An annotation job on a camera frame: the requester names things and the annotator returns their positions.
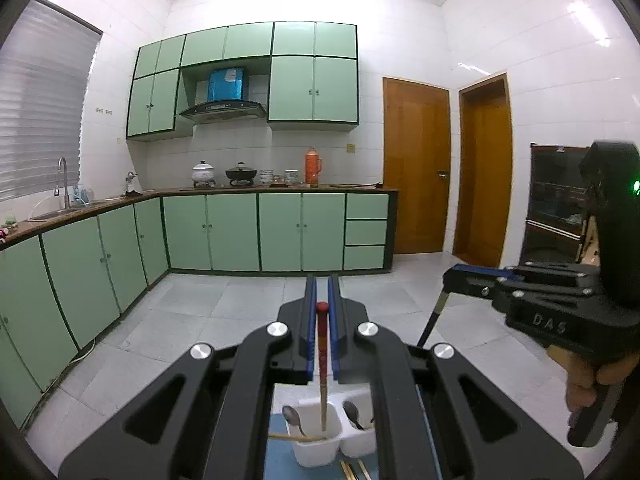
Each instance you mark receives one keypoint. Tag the plain bamboo chopstick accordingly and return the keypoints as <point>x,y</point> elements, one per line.
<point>300,439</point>
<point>346,470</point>

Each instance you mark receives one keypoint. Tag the red-handled bamboo chopstick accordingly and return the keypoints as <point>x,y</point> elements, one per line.
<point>363,468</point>

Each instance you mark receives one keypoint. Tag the red-handled thin chopstick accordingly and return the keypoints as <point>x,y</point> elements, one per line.
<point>322,312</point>

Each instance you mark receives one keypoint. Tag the green lower kitchen cabinets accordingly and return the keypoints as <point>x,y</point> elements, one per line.
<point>65,281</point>

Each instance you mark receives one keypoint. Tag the right hand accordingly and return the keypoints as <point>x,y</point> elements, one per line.
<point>581,378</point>

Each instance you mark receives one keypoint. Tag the orange thermos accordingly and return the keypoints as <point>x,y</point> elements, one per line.
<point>313,167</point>

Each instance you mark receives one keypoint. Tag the left wooden door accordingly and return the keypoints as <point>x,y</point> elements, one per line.
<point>417,153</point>

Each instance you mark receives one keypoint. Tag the window blind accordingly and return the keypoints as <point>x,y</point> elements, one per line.
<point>45,67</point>

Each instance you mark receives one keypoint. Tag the small kettle on counter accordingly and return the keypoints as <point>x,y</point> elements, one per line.
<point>130,191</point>

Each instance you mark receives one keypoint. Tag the black range hood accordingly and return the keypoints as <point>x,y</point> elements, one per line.
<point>215,95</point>

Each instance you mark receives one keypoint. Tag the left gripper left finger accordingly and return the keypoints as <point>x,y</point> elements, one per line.
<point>207,415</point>

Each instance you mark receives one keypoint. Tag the metal spoon left compartment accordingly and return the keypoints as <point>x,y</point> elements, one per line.
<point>292,418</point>

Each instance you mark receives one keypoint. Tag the white utensil holder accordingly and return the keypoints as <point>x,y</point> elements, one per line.
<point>353,442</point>

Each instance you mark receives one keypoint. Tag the right wooden door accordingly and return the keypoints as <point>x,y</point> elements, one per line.
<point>486,166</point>

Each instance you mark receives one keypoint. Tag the green upper kitchen cabinets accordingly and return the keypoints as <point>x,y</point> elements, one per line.
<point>289,74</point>

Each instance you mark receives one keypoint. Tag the wooden door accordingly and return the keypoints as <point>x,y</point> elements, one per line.
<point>486,166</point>
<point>417,153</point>

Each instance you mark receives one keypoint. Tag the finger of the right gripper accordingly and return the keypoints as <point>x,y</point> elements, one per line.
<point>472,287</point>
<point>461,271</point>

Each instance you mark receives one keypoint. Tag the green kitchen cabinets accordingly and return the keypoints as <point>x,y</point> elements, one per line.
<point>289,74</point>
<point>65,281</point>

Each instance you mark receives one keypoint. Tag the black glass cabinet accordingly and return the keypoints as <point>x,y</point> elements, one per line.
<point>556,205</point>

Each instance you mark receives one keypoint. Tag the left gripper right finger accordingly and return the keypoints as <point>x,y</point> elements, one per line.
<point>435,415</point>

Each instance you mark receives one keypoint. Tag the white cooking pot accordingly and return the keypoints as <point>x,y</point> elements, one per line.
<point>203,175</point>

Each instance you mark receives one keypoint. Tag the chrome sink faucet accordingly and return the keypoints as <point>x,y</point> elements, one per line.
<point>61,183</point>

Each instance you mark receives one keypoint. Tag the blue table mat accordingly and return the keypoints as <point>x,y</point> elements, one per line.
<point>294,460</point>

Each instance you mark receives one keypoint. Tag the black wok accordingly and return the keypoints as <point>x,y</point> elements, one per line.
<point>241,175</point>

